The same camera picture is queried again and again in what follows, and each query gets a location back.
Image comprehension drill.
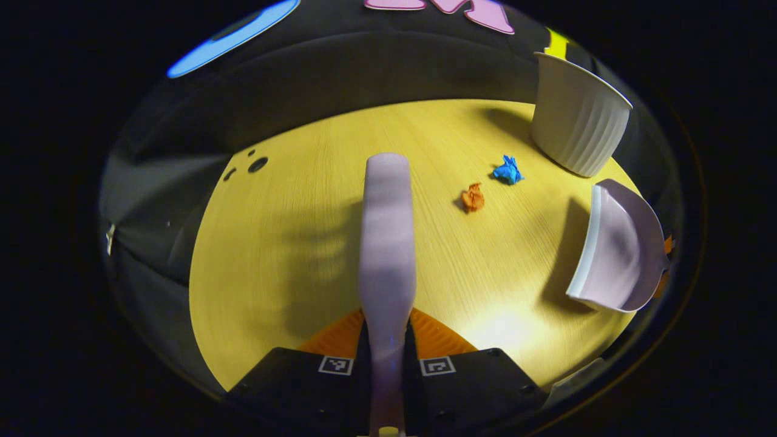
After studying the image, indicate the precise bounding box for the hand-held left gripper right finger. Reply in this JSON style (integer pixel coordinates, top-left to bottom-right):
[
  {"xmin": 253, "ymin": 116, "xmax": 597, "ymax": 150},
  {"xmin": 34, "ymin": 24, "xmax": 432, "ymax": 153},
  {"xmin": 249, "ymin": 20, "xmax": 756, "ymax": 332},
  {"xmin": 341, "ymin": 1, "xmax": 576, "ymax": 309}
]
[{"xmin": 403, "ymin": 308, "xmax": 548, "ymax": 437}]

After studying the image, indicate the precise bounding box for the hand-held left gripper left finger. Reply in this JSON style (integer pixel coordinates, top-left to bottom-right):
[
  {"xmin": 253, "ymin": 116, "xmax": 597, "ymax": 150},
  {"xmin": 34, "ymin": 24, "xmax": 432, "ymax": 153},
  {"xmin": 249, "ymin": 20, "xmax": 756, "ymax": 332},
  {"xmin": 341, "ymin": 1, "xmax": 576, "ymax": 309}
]
[{"xmin": 226, "ymin": 308, "xmax": 372, "ymax": 437}]

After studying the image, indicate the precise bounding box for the pale pink dustpan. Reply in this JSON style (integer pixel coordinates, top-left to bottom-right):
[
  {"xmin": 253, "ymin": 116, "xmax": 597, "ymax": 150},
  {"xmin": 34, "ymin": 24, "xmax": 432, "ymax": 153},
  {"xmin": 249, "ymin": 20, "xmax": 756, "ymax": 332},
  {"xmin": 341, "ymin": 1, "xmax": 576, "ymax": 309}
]
[{"xmin": 566, "ymin": 178, "xmax": 671, "ymax": 314}]

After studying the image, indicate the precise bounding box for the white ribbed garbage bin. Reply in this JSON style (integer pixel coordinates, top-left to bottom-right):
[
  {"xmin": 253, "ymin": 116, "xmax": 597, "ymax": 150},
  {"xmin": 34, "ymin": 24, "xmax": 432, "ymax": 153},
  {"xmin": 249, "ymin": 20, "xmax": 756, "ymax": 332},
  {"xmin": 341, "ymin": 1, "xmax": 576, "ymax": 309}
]
[{"xmin": 531, "ymin": 52, "xmax": 634, "ymax": 178}]

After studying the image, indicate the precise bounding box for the blue paper trash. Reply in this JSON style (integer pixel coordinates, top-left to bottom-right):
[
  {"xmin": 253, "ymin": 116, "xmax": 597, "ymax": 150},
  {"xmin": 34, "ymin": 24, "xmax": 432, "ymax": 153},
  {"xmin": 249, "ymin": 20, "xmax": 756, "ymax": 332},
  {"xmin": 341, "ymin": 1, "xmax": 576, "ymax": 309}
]
[{"xmin": 492, "ymin": 155, "xmax": 524, "ymax": 186}]

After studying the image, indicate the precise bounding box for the orange paper trash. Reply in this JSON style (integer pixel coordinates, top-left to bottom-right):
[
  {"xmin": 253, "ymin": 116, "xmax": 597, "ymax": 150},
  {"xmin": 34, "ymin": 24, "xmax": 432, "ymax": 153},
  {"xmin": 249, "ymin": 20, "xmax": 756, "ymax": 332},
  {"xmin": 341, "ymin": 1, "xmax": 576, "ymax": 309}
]
[{"xmin": 460, "ymin": 183, "xmax": 486, "ymax": 214}]

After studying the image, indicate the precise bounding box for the black backdrop cloth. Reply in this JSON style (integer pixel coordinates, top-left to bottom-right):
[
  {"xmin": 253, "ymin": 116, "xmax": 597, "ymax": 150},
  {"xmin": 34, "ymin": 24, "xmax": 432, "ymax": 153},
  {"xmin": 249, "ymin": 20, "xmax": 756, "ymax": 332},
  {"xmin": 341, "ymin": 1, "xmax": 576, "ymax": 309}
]
[{"xmin": 99, "ymin": 0, "xmax": 690, "ymax": 398}]

